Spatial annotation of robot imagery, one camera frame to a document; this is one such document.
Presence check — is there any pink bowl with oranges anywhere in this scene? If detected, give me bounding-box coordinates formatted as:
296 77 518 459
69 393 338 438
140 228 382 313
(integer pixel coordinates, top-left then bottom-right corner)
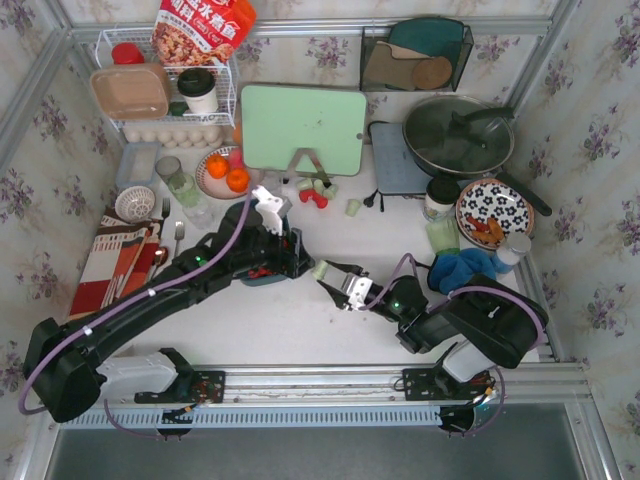
195 147 264 200

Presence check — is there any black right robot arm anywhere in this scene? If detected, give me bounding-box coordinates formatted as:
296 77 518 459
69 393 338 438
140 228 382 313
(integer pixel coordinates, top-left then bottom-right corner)
313 260 548 382

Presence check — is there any striped kitchen towel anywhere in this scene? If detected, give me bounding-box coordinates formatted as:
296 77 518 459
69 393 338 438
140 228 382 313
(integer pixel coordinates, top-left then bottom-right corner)
69 208 164 320

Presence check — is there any green cutting board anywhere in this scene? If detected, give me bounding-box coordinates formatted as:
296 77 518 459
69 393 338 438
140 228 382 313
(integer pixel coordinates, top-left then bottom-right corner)
240 84 367 176

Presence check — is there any white cup black lid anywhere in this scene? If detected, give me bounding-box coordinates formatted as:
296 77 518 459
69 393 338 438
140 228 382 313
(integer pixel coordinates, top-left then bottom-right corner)
177 67 219 115

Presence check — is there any black mesh organizer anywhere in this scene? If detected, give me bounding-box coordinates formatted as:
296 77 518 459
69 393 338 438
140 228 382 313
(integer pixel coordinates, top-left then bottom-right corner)
359 16 474 92

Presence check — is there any blue cloth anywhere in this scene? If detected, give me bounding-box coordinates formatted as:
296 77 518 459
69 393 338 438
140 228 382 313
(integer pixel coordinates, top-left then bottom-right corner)
427 248 496 294

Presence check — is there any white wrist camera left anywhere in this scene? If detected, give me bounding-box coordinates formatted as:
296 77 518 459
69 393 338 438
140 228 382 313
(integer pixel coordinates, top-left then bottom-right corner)
251 185 292 236

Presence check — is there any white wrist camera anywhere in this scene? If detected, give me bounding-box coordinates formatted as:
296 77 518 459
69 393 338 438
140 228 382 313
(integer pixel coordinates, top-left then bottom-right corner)
341 273 373 310
251 185 292 236

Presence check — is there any white strainer basket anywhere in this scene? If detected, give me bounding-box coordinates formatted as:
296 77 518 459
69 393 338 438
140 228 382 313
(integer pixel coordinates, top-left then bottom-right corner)
114 186 156 223

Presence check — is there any green coffee capsule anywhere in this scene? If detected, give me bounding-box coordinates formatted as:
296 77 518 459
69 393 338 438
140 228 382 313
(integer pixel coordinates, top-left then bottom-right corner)
345 199 362 217
312 260 329 281

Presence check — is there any clear container blue lid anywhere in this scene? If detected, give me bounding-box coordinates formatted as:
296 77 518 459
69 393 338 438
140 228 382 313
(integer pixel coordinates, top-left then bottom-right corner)
115 142 161 190

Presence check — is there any egg tray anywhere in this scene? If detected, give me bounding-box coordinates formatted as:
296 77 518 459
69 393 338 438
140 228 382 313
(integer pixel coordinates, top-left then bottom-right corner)
123 125 225 149

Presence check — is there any green glass cup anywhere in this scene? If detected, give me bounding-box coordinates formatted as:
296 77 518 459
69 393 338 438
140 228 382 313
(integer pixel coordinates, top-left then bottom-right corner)
155 156 201 208

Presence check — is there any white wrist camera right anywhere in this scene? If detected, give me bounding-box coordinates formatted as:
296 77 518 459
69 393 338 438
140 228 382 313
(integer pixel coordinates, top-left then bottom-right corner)
341 273 373 310

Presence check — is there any clear glass tumbler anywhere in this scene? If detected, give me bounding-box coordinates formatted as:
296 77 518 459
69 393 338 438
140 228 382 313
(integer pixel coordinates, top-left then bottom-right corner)
183 199 214 230

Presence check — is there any silver fork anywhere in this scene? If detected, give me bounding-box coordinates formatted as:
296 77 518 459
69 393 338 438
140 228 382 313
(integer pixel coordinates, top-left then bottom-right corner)
159 197 171 236
173 221 186 257

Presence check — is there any white wire rack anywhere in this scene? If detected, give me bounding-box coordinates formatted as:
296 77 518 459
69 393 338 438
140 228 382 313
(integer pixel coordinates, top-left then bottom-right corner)
91 27 239 129

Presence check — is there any teal plastic storage basket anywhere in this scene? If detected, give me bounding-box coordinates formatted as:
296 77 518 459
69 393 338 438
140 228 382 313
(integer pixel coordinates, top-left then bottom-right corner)
238 267 287 287

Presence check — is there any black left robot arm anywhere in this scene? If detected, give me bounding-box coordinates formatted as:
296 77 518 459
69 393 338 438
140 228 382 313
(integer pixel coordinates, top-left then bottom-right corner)
23 204 314 423

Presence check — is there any red capped jar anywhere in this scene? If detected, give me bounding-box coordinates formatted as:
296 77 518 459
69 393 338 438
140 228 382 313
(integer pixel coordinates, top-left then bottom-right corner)
111 42 145 65

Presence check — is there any floral patterned plate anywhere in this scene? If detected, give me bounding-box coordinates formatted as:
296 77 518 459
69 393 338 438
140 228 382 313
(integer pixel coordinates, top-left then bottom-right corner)
454 178 534 251

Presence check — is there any red snack bag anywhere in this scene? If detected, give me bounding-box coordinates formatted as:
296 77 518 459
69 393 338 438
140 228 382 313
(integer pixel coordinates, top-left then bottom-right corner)
151 0 257 67

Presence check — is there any green glass bottle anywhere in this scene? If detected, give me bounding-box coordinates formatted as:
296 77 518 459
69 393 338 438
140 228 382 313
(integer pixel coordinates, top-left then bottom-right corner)
426 217 460 255

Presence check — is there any rose gold spoon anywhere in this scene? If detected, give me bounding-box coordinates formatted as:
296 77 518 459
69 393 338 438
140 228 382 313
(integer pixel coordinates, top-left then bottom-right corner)
149 247 169 278

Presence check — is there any black power plug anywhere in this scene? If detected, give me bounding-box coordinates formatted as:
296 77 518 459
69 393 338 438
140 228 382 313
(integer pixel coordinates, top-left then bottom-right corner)
363 190 385 213

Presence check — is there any brown plastic lunch box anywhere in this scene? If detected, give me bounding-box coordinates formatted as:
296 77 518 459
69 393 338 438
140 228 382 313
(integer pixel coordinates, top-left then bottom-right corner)
90 63 171 121

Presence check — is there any grey induction cooker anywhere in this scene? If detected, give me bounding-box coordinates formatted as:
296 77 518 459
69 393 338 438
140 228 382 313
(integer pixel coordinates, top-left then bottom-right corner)
368 121 431 196

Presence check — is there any white jar black lid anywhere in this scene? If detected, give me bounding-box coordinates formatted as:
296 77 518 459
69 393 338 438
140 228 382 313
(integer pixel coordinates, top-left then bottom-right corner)
423 176 461 221

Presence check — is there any black pan with glass lid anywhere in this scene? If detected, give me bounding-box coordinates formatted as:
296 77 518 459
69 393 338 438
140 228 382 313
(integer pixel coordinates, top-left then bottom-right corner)
402 95 552 217

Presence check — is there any blue jar silver lid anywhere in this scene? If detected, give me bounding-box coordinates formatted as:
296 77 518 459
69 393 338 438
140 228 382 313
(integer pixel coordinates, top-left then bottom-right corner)
492 232 531 274

